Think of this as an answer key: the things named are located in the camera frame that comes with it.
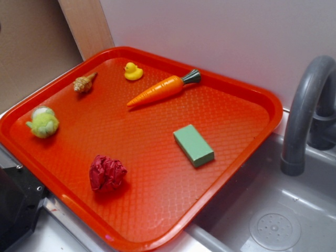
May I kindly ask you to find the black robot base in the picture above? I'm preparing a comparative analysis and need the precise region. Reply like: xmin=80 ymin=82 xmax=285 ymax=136
xmin=1 ymin=166 xmax=47 ymax=251

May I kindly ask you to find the green rectangular block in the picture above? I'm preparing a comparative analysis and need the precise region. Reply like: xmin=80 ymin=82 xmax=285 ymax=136
xmin=173 ymin=124 xmax=215 ymax=168

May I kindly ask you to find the orange toy carrot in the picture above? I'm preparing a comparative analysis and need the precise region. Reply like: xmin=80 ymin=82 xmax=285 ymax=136
xmin=127 ymin=69 xmax=201 ymax=107

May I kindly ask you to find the red plastic tray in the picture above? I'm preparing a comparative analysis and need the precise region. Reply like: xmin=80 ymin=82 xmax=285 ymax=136
xmin=1 ymin=47 xmax=282 ymax=251

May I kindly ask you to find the yellow rubber duck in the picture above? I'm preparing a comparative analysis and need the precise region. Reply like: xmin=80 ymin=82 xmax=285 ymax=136
xmin=124 ymin=62 xmax=143 ymax=81

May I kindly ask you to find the crumpled red paper ball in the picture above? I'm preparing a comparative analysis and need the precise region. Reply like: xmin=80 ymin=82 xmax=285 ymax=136
xmin=89 ymin=155 xmax=128 ymax=193

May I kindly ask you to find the tan toy seashell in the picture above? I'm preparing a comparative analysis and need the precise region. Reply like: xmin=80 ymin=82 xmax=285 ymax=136
xmin=72 ymin=72 xmax=98 ymax=93

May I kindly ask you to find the green plush toy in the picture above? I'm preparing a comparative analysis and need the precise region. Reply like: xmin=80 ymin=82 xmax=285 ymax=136
xmin=26 ymin=106 xmax=59 ymax=139

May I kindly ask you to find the grey plastic sink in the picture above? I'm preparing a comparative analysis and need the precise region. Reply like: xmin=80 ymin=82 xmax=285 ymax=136
xmin=0 ymin=107 xmax=336 ymax=252

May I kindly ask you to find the wooden board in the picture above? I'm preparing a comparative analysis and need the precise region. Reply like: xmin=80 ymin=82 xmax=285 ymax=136
xmin=58 ymin=0 xmax=115 ymax=60

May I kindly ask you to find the grey toy faucet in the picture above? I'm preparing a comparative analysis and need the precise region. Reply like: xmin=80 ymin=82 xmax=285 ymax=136
xmin=280 ymin=55 xmax=335 ymax=176

